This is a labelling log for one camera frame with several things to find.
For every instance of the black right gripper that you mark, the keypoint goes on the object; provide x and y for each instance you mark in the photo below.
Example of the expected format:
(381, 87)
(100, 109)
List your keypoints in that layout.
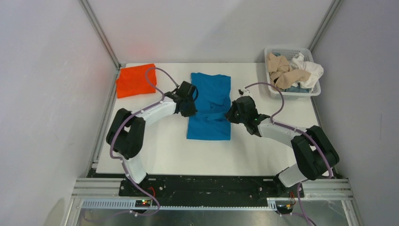
(230, 115)

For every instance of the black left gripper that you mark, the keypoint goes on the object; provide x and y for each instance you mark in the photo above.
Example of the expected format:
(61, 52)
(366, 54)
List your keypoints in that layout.
(191, 112)

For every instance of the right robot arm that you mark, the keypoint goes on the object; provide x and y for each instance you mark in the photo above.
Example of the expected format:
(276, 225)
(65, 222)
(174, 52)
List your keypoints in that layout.
(314, 153)

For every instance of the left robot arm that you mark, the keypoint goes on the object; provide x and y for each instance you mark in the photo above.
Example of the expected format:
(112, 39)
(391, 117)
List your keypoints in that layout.
(126, 133)

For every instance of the white plastic laundry basket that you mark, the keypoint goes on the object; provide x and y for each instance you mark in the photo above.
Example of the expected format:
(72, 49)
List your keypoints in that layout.
(289, 53)

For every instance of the folded orange t shirt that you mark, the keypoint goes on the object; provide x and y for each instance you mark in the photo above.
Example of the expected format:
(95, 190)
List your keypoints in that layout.
(132, 81)

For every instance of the beige t shirt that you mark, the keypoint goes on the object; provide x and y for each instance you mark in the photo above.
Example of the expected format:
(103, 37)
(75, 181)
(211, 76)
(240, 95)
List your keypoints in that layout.
(281, 74)

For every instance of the light blue t shirt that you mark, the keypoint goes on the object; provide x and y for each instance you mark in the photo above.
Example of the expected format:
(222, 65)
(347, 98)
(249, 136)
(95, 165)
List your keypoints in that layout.
(296, 88)

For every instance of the right controller board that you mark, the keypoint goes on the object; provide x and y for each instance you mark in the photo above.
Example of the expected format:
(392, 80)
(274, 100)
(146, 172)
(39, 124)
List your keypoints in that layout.
(284, 209)

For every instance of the controller board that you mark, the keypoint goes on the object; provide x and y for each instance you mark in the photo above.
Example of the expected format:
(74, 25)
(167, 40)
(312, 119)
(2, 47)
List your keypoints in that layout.
(284, 209)
(143, 203)

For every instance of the left controller board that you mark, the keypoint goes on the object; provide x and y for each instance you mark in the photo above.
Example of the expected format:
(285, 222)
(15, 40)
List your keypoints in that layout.
(143, 203)

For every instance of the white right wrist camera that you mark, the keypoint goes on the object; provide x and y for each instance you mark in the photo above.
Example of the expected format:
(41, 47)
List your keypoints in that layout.
(244, 92)

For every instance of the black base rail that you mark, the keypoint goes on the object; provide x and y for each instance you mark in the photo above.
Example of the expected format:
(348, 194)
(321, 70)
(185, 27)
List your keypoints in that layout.
(210, 191)

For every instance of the left aluminium frame post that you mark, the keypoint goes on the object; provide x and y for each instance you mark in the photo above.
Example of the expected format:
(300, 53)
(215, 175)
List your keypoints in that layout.
(95, 23)

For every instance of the aluminium frame post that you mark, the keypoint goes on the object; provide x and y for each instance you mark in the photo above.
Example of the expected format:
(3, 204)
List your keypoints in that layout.
(326, 21)
(95, 23)

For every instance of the right aluminium frame post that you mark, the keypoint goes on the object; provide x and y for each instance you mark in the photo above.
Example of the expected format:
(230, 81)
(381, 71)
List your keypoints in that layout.
(326, 21)

